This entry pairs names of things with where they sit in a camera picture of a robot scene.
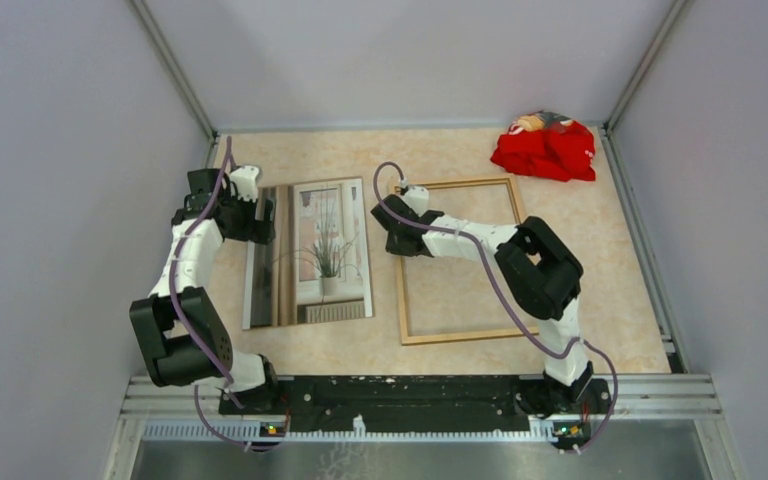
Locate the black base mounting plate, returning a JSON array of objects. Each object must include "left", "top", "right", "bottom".
[{"left": 218, "top": 375, "right": 611, "bottom": 433}]

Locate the red crumpled cloth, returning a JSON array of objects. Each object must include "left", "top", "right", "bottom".
[{"left": 490, "top": 110, "right": 596, "bottom": 182}]

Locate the wooden picture frame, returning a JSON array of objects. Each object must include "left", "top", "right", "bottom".
[{"left": 396, "top": 175, "right": 525, "bottom": 346}]

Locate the white toothed cable duct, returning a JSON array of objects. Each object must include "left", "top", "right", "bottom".
[{"left": 142, "top": 417, "right": 557, "bottom": 443}]

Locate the printed plant window photo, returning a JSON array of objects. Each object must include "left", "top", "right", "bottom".
[{"left": 242, "top": 177, "right": 374, "bottom": 330}]

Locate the right controller board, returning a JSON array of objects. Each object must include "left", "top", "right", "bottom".
[{"left": 553, "top": 424, "right": 591, "bottom": 442}]

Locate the left controller board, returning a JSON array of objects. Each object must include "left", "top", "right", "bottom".
[{"left": 259, "top": 422, "right": 287, "bottom": 438}]

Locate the aluminium front rail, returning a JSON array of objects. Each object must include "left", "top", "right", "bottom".
[{"left": 119, "top": 374, "right": 722, "bottom": 420}]

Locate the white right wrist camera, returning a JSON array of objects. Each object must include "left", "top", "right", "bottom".
[{"left": 401, "top": 185, "right": 430, "bottom": 217}]

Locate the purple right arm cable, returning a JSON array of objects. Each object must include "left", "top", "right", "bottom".
[{"left": 372, "top": 161, "right": 619, "bottom": 454}]

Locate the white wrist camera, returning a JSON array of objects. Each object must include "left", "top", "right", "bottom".
[
  {"left": 401, "top": 185, "right": 430, "bottom": 217},
  {"left": 229, "top": 165, "right": 262, "bottom": 202}
]

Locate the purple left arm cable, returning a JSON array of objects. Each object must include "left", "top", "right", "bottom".
[{"left": 167, "top": 135, "right": 291, "bottom": 453}]

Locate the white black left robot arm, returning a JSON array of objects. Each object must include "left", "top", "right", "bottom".
[{"left": 129, "top": 165, "right": 281, "bottom": 414}]

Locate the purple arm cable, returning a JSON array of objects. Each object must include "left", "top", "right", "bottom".
[
  {"left": 167, "top": 135, "right": 291, "bottom": 453},
  {"left": 372, "top": 161, "right": 619, "bottom": 454}
]

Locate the controller board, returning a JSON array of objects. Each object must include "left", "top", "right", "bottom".
[
  {"left": 259, "top": 422, "right": 287, "bottom": 438},
  {"left": 553, "top": 424, "right": 591, "bottom": 442}
]

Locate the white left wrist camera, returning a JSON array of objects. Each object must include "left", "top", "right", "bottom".
[{"left": 229, "top": 165, "right": 262, "bottom": 202}]

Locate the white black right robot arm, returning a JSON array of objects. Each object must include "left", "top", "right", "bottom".
[{"left": 371, "top": 194, "right": 594, "bottom": 418}]

